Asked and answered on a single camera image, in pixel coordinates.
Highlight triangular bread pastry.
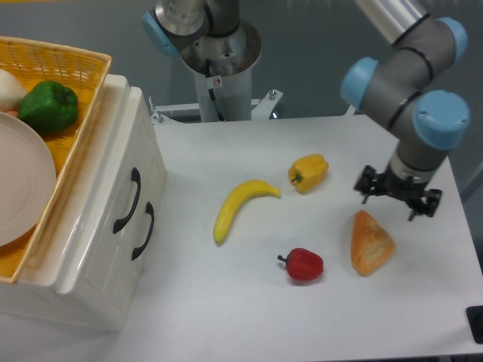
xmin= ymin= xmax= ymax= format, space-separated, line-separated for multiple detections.
xmin=350 ymin=210 xmax=395 ymax=277

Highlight red bell pepper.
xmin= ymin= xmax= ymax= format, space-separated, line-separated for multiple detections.
xmin=277 ymin=248 xmax=324 ymax=282

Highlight yellow woven basket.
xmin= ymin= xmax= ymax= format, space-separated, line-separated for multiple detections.
xmin=1 ymin=36 xmax=112 ymax=284

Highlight yellow bell pepper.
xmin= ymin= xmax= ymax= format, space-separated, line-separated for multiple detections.
xmin=288 ymin=154 xmax=329 ymax=194

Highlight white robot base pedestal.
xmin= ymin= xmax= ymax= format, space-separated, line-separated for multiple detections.
xmin=181 ymin=20 xmax=261 ymax=122

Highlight black object at table edge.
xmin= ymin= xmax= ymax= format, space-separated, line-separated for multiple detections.
xmin=466 ymin=305 xmax=483 ymax=345

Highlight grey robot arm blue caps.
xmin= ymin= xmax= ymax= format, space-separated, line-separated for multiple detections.
xmin=143 ymin=1 xmax=470 ymax=216

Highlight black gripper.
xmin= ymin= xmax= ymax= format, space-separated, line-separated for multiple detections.
xmin=354 ymin=165 xmax=442 ymax=221

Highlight white drawer cabinet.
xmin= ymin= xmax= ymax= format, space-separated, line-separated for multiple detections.
xmin=1 ymin=75 xmax=167 ymax=330

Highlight pink plate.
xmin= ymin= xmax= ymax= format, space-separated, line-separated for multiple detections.
xmin=1 ymin=113 xmax=56 ymax=246

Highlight green bell pepper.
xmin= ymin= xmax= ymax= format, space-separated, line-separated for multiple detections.
xmin=18 ymin=81 xmax=78 ymax=133

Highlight white round vegetable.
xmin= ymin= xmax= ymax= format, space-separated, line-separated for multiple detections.
xmin=0 ymin=69 xmax=27 ymax=112

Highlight yellow banana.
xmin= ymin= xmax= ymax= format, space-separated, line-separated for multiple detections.
xmin=213 ymin=179 xmax=281 ymax=246

